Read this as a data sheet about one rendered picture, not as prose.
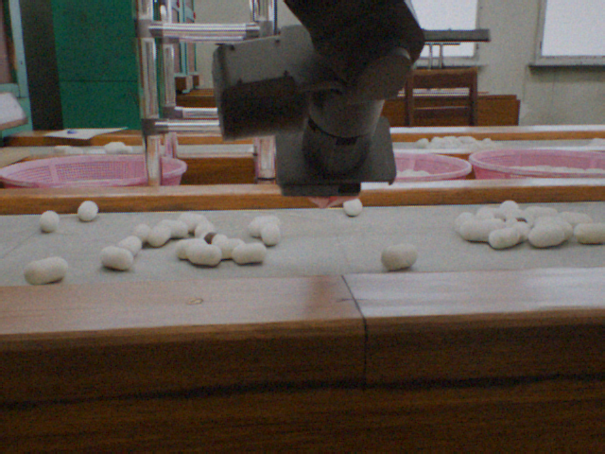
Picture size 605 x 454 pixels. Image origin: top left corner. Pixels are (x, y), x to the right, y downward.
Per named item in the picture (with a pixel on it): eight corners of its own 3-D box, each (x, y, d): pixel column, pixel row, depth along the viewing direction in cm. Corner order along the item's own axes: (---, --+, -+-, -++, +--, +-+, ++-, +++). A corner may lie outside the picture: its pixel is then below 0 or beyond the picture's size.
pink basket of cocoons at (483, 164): (681, 235, 92) (691, 170, 90) (504, 240, 89) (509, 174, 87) (582, 198, 118) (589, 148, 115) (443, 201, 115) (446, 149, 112)
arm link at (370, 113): (406, 82, 43) (384, 20, 45) (307, 95, 42) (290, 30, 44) (386, 140, 49) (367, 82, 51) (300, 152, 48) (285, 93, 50)
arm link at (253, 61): (421, 49, 37) (382, -58, 40) (225, 72, 35) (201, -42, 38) (379, 156, 47) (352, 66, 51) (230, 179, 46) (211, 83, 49)
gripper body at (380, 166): (272, 129, 56) (276, 74, 50) (384, 128, 57) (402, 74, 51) (276, 192, 53) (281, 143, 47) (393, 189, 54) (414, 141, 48)
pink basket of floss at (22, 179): (224, 226, 97) (222, 165, 95) (62, 266, 78) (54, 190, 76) (127, 201, 114) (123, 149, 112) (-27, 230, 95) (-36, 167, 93)
